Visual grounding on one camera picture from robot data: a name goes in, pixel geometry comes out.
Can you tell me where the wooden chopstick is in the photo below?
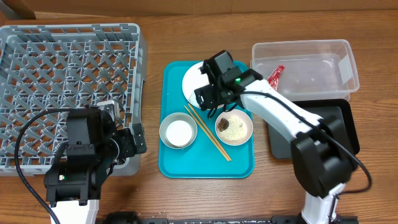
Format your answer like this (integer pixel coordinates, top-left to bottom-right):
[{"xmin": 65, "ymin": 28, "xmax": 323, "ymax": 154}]
[
  {"xmin": 187, "ymin": 103, "xmax": 233, "ymax": 161},
  {"xmin": 183, "ymin": 105, "xmax": 231, "ymax": 162}
]

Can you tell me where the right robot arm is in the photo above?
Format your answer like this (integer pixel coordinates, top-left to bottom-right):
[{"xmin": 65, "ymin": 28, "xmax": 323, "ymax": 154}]
[{"xmin": 194, "ymin": 50, "xmax": 358, "ymax": 223}]

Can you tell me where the red snack wrapper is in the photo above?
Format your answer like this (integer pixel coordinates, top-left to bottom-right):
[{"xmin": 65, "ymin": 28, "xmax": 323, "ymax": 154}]
[{"xmin": 267, "ymin": 65, "xmax": 285, "ymax": 90}]

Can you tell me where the brown food lump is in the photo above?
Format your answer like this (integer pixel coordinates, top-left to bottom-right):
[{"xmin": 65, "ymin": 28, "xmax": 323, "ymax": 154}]
[{"xmin": 217, "ymin": 118, "xmax": 229, "ymax": 132}]

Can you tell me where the teal plastic tray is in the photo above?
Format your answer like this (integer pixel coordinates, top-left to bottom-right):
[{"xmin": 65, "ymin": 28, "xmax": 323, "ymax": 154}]
[{"xmin": 159, "ymin": 61, "xmax": 254, "ymax": 179}]

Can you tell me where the grey plastic dish rack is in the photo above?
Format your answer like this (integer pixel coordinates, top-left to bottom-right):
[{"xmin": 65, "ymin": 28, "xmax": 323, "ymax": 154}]
[{"xmin": 1, "ymin": 23, "xmax": 147, "ymax": 176}]

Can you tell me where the black plastic tray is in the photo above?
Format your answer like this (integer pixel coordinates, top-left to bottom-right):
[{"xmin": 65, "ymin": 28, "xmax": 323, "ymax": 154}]
[{"xmin": 267, "ymin": 99, "xmax": 360, "ymax": 159}]

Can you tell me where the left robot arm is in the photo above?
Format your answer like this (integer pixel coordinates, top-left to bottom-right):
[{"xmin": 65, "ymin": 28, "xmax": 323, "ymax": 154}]
[{"xmin": 44, "ymin": 101, "xmax": 147, "ymax": 223}]

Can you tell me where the grey bowl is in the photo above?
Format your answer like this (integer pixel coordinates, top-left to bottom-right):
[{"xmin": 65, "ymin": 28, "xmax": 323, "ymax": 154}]
[{"xmin": 159, "ymin": 113, "xmax": 198, "ymax": 149}]

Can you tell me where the large white plate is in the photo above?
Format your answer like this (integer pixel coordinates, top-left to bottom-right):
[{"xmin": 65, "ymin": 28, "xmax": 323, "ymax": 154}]
[{"xmin": 182, "ymin": 61, "xmax": 209, "ymax": 108}]

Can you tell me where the small white dish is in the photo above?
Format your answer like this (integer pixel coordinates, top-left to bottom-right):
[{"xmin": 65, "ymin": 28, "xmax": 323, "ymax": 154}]
[{"xmin": 215, "ymin": 110, "xmax": 253, "ymax": 146}]

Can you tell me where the upper wooden chopstick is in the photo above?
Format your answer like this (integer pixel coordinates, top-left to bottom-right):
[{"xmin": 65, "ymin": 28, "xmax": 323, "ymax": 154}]
[{"xmin": 187, "ymin": 103, "xmax": 233, "ymax": 161}]

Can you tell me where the lower wooden chopstick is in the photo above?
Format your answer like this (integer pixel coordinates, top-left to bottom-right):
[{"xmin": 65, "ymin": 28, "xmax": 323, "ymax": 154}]
[{"xmin": 183, "ymin": 105, "xmax": 231, "ymax": 162}]

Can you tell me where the pile of rice grains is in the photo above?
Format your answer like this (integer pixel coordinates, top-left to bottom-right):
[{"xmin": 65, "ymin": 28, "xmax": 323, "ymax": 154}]
[{"xmin": 220, "ymin": 116, "xmax": 248, "ymax": 141}]

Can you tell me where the clear plastic bin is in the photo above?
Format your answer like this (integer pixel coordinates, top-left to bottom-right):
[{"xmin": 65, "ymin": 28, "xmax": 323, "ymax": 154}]
[{"xmin": 251, "ymin": 39, "xmax": 360, "ymax": 101}]

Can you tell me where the white cup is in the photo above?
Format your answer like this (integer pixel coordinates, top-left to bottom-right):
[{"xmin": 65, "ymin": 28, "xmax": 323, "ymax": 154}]
[{"xmin": 166, "ymin": 120, "xmax": 192, "ymax": 147}]

